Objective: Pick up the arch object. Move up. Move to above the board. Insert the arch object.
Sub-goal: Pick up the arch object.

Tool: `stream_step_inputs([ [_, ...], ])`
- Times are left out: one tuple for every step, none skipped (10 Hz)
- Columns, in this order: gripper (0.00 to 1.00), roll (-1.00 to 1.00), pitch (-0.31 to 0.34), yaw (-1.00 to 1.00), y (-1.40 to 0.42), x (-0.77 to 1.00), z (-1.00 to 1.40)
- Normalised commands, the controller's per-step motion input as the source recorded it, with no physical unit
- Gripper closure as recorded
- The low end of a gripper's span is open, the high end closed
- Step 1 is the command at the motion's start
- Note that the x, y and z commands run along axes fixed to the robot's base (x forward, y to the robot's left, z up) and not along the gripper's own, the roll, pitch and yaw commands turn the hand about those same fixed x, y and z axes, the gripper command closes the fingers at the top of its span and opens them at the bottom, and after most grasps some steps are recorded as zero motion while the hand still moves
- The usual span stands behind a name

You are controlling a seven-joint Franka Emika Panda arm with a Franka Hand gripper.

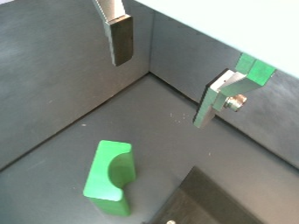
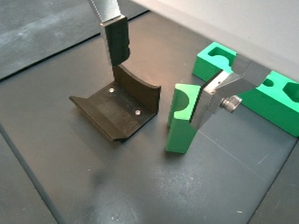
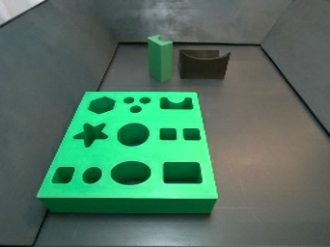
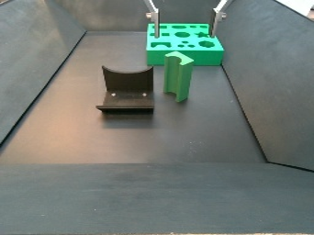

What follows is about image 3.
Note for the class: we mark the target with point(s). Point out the green shape sorter board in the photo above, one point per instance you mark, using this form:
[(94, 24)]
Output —
[(133, 157)]

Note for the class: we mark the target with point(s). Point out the dark grey arch holder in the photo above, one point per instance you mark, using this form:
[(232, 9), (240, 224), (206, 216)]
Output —
[(202, 64)]

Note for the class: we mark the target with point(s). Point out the green arch block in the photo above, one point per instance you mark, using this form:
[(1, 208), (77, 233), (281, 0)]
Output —
[(161, 58)]

